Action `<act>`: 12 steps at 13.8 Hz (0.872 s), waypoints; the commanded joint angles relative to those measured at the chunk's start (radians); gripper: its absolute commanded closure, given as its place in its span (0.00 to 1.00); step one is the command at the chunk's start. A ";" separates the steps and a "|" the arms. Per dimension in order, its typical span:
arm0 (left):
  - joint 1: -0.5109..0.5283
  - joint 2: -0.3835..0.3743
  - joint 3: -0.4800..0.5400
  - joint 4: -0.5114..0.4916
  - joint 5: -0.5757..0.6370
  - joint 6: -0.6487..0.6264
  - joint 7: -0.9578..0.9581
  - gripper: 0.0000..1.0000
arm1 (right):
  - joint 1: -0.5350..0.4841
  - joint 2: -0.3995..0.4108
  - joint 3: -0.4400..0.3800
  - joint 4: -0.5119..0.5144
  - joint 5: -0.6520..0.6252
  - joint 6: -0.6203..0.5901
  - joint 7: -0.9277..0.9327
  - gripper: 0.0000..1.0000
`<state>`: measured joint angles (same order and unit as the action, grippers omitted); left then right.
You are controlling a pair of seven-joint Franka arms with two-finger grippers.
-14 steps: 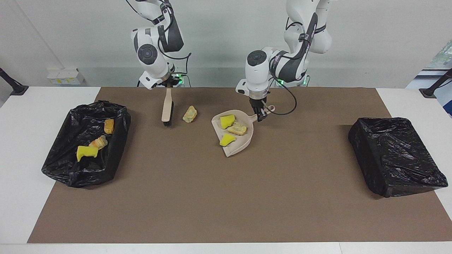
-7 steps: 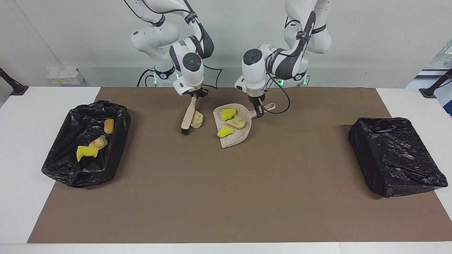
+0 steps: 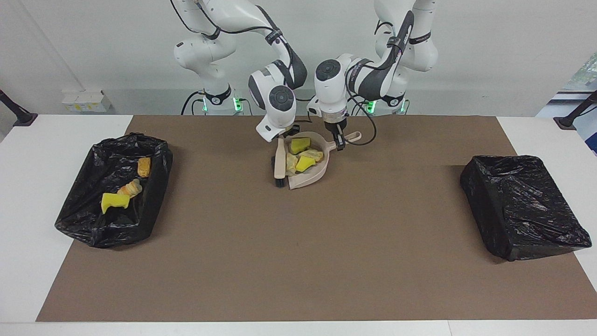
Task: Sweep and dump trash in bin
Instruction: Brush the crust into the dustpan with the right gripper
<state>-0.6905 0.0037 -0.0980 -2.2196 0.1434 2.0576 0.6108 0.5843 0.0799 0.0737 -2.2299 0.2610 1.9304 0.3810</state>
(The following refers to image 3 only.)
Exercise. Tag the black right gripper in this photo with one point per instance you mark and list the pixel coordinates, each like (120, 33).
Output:
(291, 131)

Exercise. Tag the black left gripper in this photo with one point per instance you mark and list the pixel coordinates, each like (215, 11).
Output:
(336, 126)

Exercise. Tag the yellow sponge piece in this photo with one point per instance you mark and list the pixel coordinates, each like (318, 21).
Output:
(301, 145)
(114, 201)
(305, 164)

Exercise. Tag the pale toy dumpling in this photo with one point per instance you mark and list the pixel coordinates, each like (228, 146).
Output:
(291, 163)
(315, 154)

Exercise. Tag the beige hand brush black bristles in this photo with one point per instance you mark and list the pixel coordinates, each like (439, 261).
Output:
(280, 163)

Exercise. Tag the beige plastic dustpan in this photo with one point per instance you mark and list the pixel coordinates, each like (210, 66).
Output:
(312, 178)

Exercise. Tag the brown toy bread roll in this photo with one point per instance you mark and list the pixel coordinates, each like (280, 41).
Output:
(144, 167)

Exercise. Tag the toy croissant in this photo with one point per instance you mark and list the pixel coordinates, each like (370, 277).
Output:
(130, 188)

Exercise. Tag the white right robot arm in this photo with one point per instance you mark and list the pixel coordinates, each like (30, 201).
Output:
(280, 121)

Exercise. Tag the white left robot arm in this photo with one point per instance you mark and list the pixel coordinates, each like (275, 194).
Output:
(331, 93)

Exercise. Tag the black bag lined bin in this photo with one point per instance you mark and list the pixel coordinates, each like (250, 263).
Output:
(522, 210)
(93, 228)

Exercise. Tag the brown table mat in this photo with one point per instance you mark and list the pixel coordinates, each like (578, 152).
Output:
(298, 284)

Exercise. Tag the black stand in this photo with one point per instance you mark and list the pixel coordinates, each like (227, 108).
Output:
(18, 116)
(573, 116)

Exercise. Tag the glass window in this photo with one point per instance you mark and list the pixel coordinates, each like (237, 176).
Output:
(585, 74)

